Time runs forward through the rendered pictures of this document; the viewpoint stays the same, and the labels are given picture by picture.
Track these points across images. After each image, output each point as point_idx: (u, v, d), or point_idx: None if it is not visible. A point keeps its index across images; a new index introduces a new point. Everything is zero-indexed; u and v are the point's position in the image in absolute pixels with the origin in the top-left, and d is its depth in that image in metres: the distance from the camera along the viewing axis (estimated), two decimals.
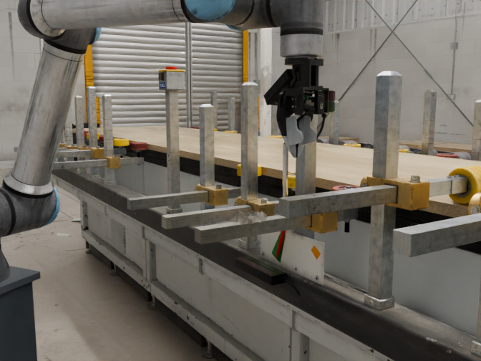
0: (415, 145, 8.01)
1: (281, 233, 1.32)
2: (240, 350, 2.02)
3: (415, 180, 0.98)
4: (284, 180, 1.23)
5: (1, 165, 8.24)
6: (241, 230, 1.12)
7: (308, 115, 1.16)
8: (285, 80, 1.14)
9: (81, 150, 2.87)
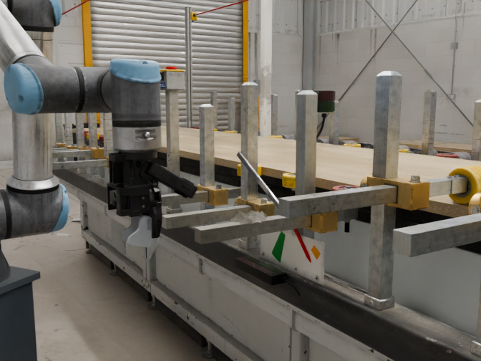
0: (415, 145, 8.01)
1: (296, 235, 1.27)
2: (240, 350, 2.02)
3: (415, 180, 0.98)
4: (260, 182, 1.31)
5: (1, 165, 8.24)
6: (241, 230, 1.12)
7: (151, 215, 0.99)
8: None
9: (81, 150, 2.87)
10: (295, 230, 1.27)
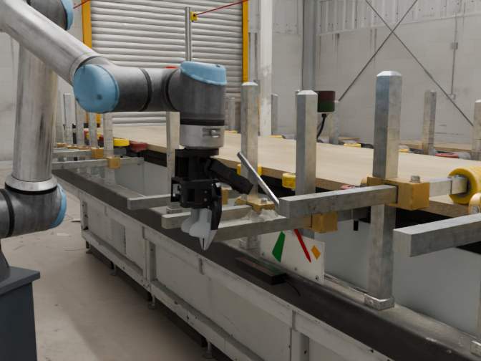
0: (415, 145, 8.01)
1: (296, 235, 1.27)
2: (240, 350, 2.02)
3: (415, 180, 0.98)
4: (260, 182, 1.31)
5: (1, 165, 8.24)
6: (253, 229, 1.14)
7: (211, 209, 1.06)
8: None
9: (81, 150, 2.87)
10: (295, 230, 1.27)
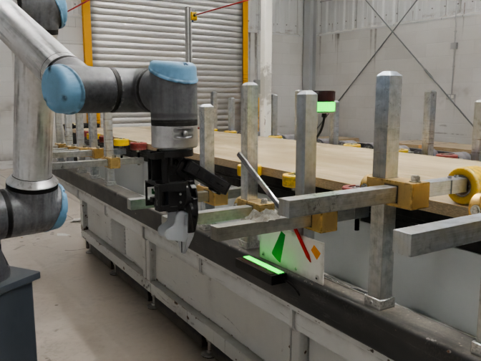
0: (415, 145, 8.01)
1: (296, 235, 1.27)
2: (240, 350, 2.02)
3: (415, 180, 0.98)
4: (260, 182, 1.31)
5: (1, 165, 8.24)
6: (255, 228, 1.14)
7: (187, 211, 1.03)
8: None
9: (81, 150, 2.87)
10: (295, 230, 1.27)
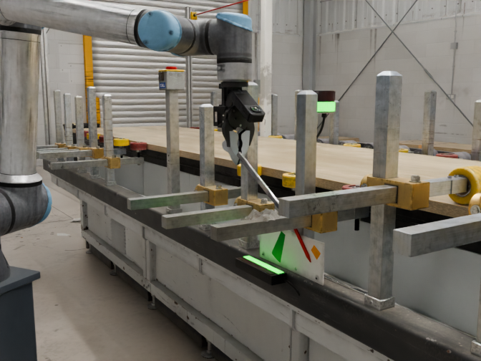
0: (415, 145, 8.01)
1: (296, 235, 1.27)
2: (240, 350, 2.02)
3: (415, 180, 0.98)
4: (260, 182, 1.31)
5: None
6: (255, 228, 1.14)
7: (226, 130, 1.35)
8: None
9: (81, 150, 2.87)
10: (295, 230, 1.27)
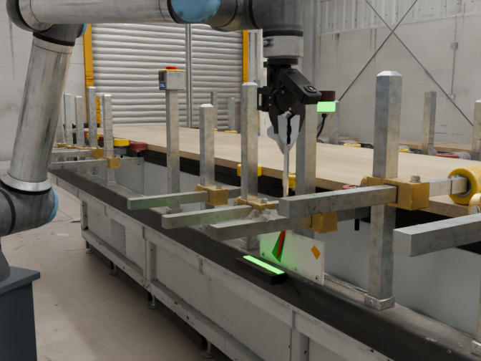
0: (415, 145, 8.01)
1: (281, 233, 1.32)
2: (240, 350, 2.02)
3: (415, 180, 0.98)
4: (285, 180, 1.23)
5: (1, 165, 8.24)
6: (255, 228, 1.14)
7: (273, 114, 1.17)
8: None
9: (81, 150, 2.87)
10: None
